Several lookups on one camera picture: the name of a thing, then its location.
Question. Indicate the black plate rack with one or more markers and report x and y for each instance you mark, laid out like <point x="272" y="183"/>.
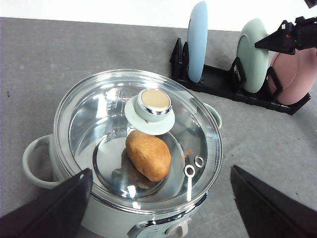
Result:
<point x="227" y="81"/>

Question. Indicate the green plate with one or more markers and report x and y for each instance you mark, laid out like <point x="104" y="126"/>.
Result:
<point x="252" y="61"/>

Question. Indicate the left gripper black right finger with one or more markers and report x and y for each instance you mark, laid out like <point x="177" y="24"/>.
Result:
<point x="269" y="213"/>

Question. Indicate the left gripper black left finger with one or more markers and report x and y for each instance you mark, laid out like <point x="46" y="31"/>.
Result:
<point x="57" y="214"/>

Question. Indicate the glass lid with green knob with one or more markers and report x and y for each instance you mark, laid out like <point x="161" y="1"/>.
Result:
<point x="98" y="114"/>

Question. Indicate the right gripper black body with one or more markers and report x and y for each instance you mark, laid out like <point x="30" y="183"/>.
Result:
<point x="306" y="32"/>

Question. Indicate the brown potato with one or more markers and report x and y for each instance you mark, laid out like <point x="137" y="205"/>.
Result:
<point x="150" y="154"/>

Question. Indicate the blue plate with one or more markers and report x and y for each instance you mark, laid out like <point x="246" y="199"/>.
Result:
<point x="197" y="42"/>

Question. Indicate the pink plate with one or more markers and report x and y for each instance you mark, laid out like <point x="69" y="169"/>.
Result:
<point x="297" y="73"/>

